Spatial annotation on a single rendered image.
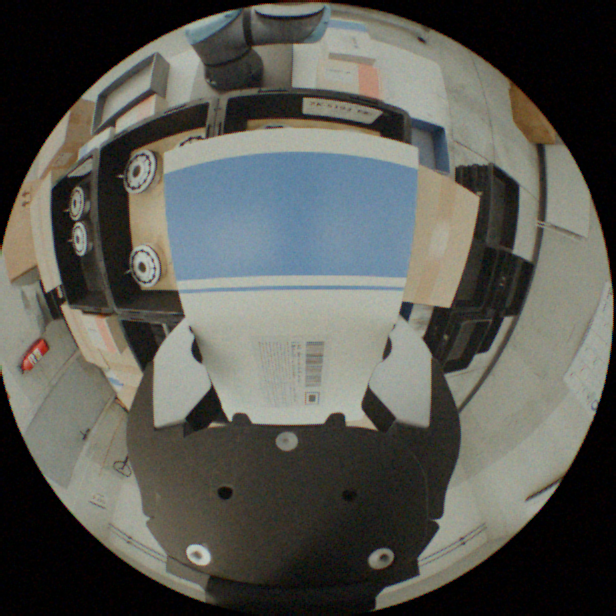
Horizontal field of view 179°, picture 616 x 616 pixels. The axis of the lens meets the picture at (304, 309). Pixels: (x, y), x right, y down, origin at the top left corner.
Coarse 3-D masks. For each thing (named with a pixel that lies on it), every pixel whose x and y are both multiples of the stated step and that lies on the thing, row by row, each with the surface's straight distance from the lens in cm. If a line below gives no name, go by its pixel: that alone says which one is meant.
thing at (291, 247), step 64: (192, 192) 10; (256, 192) 9; (320, 192) 9; (384, 192) 10; (192, 256) 10; (256, 256) 9; (320, 256) 9; (384, 256) 10; (192, 320) 12; (256, 320) 10; (320, 320) 10; (384, 320) 11; (256, 384) 14; (320, 384) 14
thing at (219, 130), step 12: (228, 96) 37; (240, 96) 36; (252, 96) 36; (312, 96) 35; (324, 96) 35; (336, 96) 35; (348, 96) 36; (360, 96) 37; (384, 108) 37; (396, 108) 38; (216, 120) 35; (408, 120) 38; (216, 132) 34; (408, 132) 37; (408, 144) 36
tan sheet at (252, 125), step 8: (256, 120) 44; (264, 120) 44; (272, 120) 44; (280, 120) 44; (288, 120) 44; (296, 120) 43; (304, 120) 44; (312, 120) 44; (248, 128) 44; (256, 128) 44; (320, 128) 43; (328, 128) 43; (336, 128) 43; (344, 128) 44; (352, 128) 44; (360, 128) 45
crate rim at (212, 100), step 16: (208, 96) 39; (160, 112) 43; (176, 112) 41; (208, 112) 37; (128, 128) 48; (208, 128) 36; (96, 160) 54; (96, 176) 53; (96, 192) 52; (96, 208) 51; (96, 224) 52; (112, 304) 54
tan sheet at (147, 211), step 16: (160, 144) 53; (176, 144) 50; (160, 192) 50; (144, 208) 53; (160, 208) 49; (144, 224) 53; (160, 224) 50; (144, 240) 53; (160, 240) 50; (144, 288) 58; (160, 288) 54; (176, 288) 51
